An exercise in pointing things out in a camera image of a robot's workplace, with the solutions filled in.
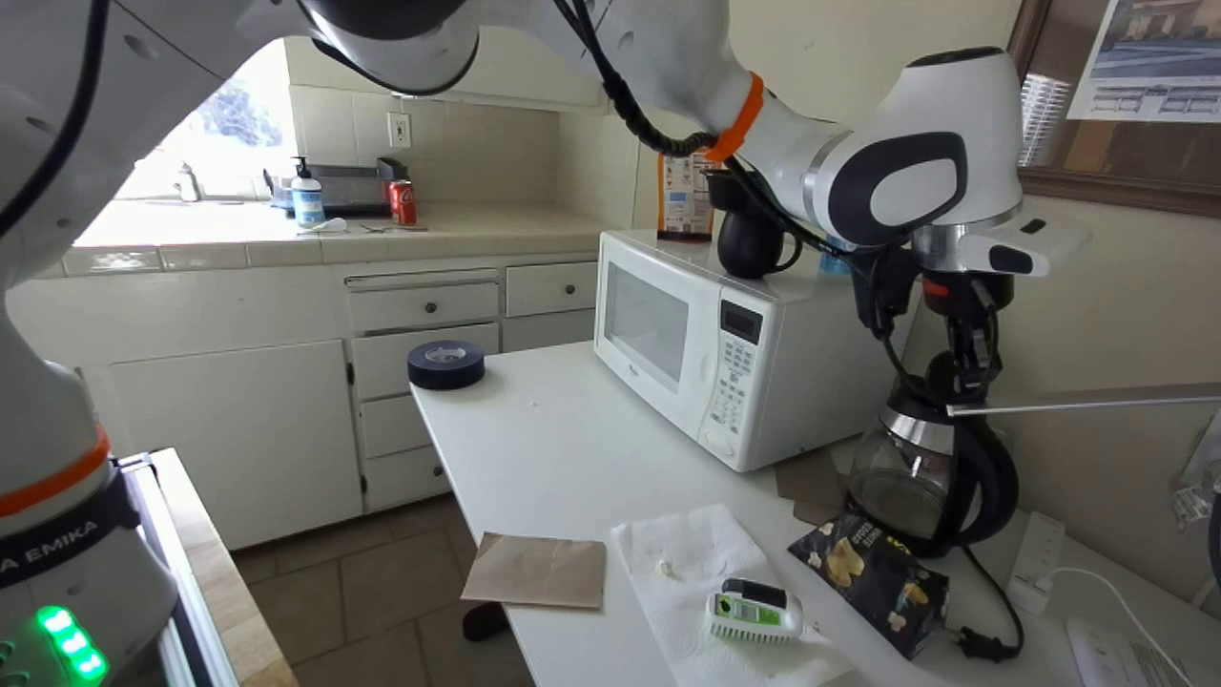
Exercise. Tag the blue white poster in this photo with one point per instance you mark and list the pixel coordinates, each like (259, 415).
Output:
(1151, 59)

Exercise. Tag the white wall rod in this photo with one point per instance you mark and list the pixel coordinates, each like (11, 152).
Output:
(1092, 402)

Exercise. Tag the metal sink faucet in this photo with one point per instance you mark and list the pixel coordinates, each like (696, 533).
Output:
(192, 180)

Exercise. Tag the black table foot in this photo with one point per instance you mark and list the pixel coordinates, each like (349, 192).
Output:
(488, 624)

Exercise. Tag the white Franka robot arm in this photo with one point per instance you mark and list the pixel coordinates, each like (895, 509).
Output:
(919, 116)

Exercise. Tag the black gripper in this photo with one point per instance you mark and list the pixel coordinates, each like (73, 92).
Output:
(966, 312)

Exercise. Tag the orange framed card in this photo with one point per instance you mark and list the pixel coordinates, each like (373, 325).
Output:
(684, 199)

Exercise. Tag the white microwave oven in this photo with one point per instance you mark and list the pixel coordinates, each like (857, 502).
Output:
(749, 369)

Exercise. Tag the white power strip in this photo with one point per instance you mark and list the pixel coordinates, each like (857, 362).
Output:
(1106, 659)

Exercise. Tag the small green white device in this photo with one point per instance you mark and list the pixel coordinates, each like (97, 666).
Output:
(754, 614)

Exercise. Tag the silver toaster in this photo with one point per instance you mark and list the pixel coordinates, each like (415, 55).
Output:
(353, 187)

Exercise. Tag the white cabinet drawer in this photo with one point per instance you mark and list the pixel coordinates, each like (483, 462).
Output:
(426, 307)
(550, 288)
(382, 363)

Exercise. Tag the black snack bag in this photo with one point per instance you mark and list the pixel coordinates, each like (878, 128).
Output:
(878, 579)

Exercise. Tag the wooden framed corkboard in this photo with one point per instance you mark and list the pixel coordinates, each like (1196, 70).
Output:
(1119, 167)

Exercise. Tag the black pitcher with funnel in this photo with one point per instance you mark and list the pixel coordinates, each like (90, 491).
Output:
(749, 243)

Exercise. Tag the white cabinet door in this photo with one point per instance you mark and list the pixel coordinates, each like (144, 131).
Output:
(235, 442)

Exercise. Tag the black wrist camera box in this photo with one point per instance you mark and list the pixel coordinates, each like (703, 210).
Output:
(882, 290)

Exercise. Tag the white plastic bag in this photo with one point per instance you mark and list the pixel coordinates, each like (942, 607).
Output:
(672, 566)

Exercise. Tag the white wall outlet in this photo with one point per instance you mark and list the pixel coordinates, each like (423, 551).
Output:
(400, 128)

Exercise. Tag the red can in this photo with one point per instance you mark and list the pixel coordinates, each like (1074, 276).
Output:
(404, 203)

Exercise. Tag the blue soap pump bottle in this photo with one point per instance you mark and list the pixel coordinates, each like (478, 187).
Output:
(307, 195)

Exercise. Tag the white kitchen counter cabinet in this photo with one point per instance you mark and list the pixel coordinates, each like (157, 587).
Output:
(230, 383)

